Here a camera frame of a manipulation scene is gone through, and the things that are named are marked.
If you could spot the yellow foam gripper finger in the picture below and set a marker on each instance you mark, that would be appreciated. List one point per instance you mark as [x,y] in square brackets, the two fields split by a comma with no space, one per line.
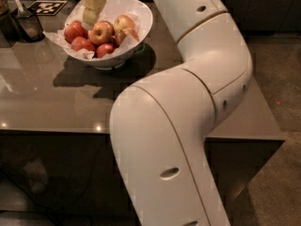
[92,10]

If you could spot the yellow-red apple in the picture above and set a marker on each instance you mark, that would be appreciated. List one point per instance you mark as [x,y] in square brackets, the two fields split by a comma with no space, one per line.
[123,23]
[101,32]

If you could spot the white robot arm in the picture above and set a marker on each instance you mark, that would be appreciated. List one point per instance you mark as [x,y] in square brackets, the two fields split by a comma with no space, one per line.
[158,125]

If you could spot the red apple far left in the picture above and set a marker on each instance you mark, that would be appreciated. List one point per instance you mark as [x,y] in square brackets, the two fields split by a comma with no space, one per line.
[73,31]

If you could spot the red apple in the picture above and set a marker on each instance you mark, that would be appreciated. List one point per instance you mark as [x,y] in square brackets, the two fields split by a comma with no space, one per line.
[105,49]
[73,31]
[81,43]

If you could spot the red-yellow apple right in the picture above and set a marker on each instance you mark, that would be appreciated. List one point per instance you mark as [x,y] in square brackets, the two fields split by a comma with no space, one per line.
[120,35]

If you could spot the white bowl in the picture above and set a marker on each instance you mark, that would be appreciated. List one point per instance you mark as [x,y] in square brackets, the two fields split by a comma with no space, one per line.
[142,17]

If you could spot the red apple front left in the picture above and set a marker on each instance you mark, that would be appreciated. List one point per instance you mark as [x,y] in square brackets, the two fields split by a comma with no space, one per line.
[81,43]

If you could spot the red apple front center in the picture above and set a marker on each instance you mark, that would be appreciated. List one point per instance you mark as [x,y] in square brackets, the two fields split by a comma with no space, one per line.
[105,49]

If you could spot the black white fiducial marker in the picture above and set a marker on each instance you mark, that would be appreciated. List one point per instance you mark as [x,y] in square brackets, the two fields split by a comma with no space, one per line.
[47,7]

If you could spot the black mesh cup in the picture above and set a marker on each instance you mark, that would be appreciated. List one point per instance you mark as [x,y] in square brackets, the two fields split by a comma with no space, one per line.
[28,24]

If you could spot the dark jar at left edge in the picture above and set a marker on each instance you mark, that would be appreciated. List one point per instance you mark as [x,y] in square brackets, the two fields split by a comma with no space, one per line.
[8,31]

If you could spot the white handled utensil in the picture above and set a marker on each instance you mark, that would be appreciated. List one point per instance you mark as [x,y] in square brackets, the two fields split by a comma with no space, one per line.
[22,11]

